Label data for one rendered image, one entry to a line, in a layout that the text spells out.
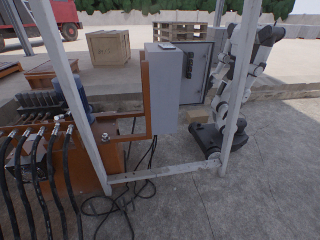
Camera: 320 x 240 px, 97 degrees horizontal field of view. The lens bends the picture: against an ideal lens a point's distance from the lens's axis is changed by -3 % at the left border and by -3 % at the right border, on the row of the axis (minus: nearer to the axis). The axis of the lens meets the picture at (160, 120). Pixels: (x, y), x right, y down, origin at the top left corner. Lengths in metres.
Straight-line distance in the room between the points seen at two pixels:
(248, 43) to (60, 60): 0.91
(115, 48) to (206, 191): 3.52
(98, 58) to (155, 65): 3.38
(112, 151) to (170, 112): 0.58
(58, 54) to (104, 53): 3.36
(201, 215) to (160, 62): 1.28
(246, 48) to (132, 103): 2.09
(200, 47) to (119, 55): 2.85
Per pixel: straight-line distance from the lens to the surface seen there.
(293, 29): 15.10
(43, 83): 3.51
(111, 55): 4.09
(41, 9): 0.80
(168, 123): 1.12
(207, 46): 1.46
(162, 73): 0.93
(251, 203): 1.77
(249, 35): 0.95
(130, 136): 1.17
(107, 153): 1.30
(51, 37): 0.80
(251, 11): 0.93
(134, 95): 2.64
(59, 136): 1.34
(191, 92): 1.53
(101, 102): 2.74
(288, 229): 1.82
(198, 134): 1.95
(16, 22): 7.48
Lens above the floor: 1.41
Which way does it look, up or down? 35 degrees down
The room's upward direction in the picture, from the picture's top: straight up
